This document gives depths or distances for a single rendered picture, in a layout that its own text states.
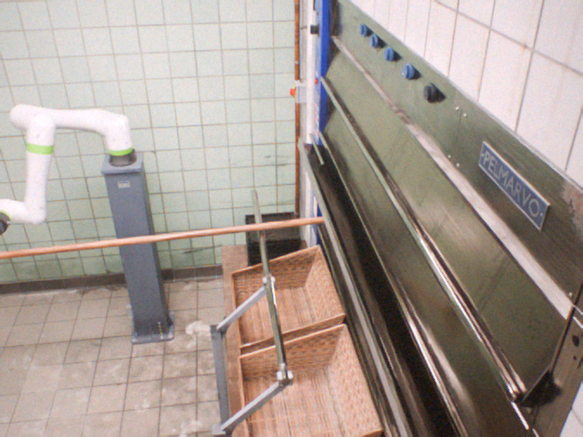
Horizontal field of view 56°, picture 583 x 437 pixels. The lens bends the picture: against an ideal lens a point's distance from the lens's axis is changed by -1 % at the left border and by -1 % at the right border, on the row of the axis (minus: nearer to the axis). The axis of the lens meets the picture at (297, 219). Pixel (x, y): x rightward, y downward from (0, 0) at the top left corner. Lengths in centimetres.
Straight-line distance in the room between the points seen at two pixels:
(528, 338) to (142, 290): 268
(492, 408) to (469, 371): 11
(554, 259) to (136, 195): 243
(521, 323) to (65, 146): 307
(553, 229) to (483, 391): 45
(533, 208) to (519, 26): 30
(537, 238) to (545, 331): 16
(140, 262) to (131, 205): 38
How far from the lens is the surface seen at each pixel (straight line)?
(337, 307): 252
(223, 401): 253
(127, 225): 316
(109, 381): 348
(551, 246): 97
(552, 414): 103
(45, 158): 276
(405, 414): 133
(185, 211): 378
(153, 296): 345
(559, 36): 92
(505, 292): 111
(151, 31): 335
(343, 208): 209
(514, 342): 107
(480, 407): 128
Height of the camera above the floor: 247
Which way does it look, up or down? 32 degrees down
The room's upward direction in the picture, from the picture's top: straight up
